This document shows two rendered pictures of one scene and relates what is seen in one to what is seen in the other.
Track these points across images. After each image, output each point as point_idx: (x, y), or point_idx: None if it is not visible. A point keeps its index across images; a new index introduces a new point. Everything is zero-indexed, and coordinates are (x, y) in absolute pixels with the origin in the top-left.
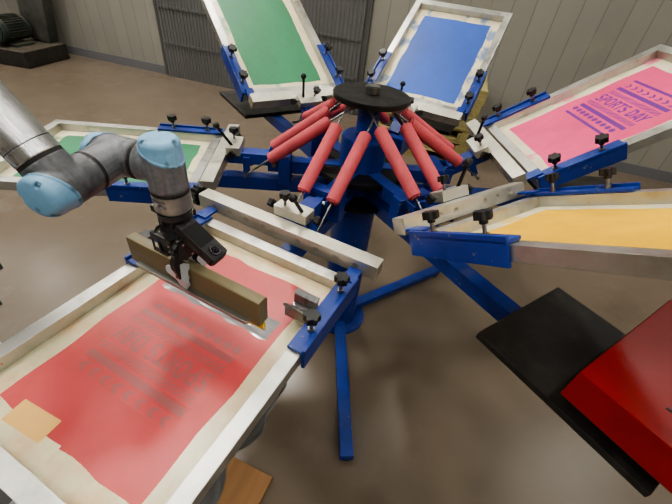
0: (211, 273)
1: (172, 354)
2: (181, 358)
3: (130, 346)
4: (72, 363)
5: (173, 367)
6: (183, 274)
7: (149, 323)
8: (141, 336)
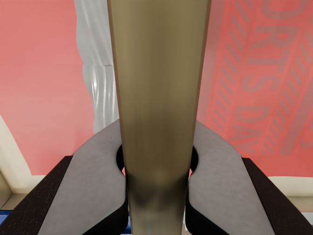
0: (150, 47)
1: (256, 50)
2: (260, 27)
3: (261, 119)
4: (307, 155)
5: (284, 24)
6: (231, 169)
7: (213, 129)
8: (239, 120)
